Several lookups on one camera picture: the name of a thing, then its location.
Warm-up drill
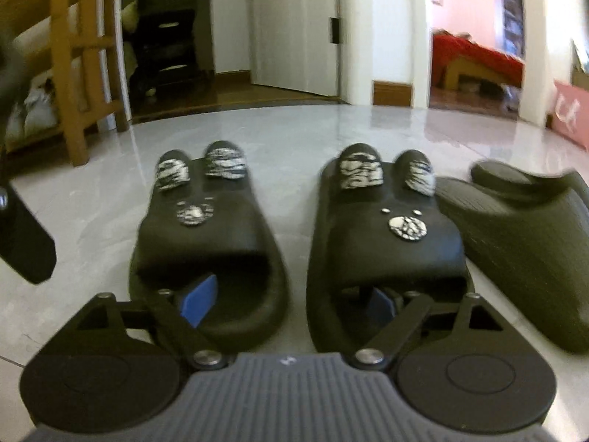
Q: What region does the dark grey plain slipper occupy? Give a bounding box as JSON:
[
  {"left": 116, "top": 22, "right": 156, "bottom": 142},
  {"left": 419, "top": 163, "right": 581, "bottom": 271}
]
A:
[{"left": 435, "top": 159, "right": 589, "bottom": 355}]

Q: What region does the black slipper with silver charms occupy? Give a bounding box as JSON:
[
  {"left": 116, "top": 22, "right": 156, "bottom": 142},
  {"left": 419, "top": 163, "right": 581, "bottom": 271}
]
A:
[
  {"left": 306, "top": 144, "right": 476, "bottom": 355},
  {"left": 129, "top": 140, "right": 290, "bottom": 353}
]

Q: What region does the white fluffy shoe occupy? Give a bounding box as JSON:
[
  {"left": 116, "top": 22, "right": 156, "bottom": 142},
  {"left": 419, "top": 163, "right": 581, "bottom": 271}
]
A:
[{"left": 7, "top": 78, "right": 60, "bottom": 141}]

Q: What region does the white room door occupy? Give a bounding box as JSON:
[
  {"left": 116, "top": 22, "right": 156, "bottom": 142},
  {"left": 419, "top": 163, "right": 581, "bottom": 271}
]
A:
[{"left": 251, "top": 0, "right": 342, "bottom": 98}]

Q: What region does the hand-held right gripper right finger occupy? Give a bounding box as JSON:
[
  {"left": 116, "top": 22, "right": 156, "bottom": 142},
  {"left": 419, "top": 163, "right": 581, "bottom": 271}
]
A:
[{"left": 352, "top": 287, "right": 507, "bottom": 371}]

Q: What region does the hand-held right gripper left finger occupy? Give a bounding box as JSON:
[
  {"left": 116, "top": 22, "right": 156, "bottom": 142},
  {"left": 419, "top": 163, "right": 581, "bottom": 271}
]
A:
[{"left": 71, "top": 274, "right": 228, "bottom": 371}]

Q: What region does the bed with red cover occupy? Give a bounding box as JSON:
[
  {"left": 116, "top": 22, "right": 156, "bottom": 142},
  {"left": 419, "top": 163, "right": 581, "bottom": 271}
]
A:
[{"left": 433, "top": 30, "right": 525, "bottom": 90}]

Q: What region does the wooden shoe rack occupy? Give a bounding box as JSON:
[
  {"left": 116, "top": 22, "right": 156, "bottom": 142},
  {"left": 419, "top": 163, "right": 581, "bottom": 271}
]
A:
[{"left": 0, "top": 0, "right": 130, "bottom": 166}]

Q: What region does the pink box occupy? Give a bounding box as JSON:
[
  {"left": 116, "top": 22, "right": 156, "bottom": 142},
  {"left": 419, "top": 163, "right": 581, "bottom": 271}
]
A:
[{"left": 552, "top": 79, "right": 589, "bottom": 150}]

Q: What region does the bed with light cover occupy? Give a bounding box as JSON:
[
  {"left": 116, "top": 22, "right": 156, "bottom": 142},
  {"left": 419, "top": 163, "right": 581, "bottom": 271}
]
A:
[{"left": 120, "top": 0, "right": 139, "bottom": 33}]

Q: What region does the bookshelf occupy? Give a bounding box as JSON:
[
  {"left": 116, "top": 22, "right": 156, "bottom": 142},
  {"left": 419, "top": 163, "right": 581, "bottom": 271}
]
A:
[{"left": 499, "top": 0, "right": 525, "bottom": 56}]

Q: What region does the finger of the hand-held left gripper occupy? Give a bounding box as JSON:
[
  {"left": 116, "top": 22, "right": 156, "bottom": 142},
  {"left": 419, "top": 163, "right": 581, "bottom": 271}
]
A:
[{"left": 0, "top": 183, "right": 57, "bottom": 285}]

